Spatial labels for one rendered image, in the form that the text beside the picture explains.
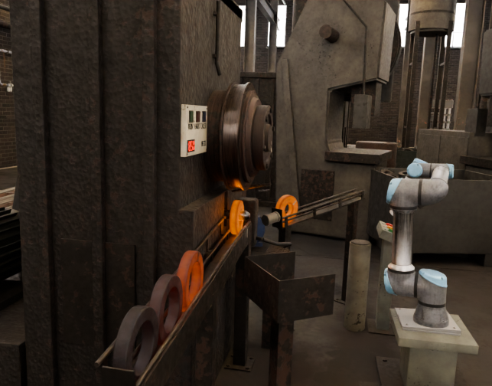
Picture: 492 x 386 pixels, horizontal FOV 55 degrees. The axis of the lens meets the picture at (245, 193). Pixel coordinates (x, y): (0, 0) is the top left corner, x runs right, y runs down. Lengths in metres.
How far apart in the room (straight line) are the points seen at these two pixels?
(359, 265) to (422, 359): 0.68
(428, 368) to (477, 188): 2.28
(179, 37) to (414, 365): 1.67
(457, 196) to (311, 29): 2.06
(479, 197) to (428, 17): 6.81
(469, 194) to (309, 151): 1.52
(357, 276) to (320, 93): 2.40
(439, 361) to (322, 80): 3.09
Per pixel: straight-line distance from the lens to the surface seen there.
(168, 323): 1.37
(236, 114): 1.88
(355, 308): 2.83
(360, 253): 2.72
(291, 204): 2.60
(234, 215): 2.05
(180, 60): 1.66
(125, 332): 1.09
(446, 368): 2.35
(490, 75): 5.56
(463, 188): 4.26
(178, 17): 1.68
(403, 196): 2.15
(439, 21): 10.72
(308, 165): 4.76
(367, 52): 4.65
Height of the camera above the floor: 1.21
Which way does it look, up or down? 10 degrees down
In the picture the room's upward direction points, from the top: 2 degrees clockwise
